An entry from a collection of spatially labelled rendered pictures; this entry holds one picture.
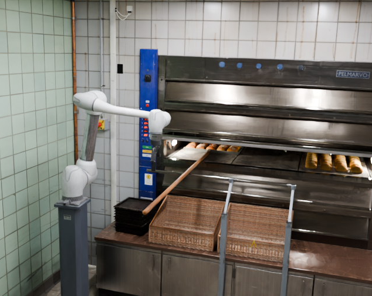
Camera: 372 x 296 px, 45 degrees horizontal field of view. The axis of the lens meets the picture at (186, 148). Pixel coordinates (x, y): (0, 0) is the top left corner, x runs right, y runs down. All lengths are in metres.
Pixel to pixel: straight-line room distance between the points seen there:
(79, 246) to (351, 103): 2.38
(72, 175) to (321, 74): 2.09
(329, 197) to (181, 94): 1.52
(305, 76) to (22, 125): 2.29
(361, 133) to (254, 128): 0.85
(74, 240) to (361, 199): 2.30
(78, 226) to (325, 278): 1.88
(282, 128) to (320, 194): 0.63
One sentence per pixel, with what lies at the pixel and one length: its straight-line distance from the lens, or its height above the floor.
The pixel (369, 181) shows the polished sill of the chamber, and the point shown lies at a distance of 3.95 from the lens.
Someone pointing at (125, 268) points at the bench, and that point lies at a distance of 4.00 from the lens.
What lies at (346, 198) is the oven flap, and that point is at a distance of 3.98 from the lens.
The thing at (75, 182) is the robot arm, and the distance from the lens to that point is 3.47.
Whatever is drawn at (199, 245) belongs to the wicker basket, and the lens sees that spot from 3.74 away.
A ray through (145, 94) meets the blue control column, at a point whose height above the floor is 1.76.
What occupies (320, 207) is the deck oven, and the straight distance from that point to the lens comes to 4.01.
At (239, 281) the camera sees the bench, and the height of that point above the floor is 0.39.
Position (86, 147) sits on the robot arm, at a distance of 3.59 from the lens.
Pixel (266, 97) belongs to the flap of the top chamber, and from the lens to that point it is 3.84.
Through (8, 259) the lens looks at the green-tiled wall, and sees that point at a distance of 3.90.
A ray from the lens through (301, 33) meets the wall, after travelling 3.81.
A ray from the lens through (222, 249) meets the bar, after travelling 3.58.
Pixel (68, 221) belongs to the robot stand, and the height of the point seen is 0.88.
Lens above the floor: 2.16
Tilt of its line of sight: 12 degrees down
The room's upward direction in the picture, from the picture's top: 2 degrees clockwise
